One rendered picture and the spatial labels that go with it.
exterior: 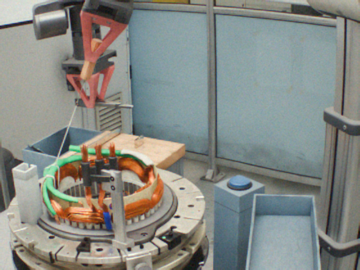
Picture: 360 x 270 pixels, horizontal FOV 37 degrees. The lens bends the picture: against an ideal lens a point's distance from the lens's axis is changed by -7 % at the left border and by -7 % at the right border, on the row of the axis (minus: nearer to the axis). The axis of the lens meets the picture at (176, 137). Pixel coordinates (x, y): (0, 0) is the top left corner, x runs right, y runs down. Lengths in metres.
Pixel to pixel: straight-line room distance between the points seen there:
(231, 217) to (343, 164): 0.24
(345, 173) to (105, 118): 2.44
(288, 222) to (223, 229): 0.18
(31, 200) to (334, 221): 0.59
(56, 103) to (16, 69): 0.39
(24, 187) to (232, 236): 0.45
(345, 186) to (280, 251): 0.24
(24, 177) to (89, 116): 2.44
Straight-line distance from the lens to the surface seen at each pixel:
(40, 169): 1.22
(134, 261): 0.76
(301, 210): 1.00
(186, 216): 0.86
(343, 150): 1.06
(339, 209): 1.10
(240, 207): 1.06
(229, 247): 1.12
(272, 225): 0.97
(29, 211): 0.85
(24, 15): 1.88
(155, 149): 1.18
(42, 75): 3.33
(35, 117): 3.48
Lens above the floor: 1.51
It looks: 21 degrees down
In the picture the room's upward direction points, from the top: 2 degrees counter-clockwise
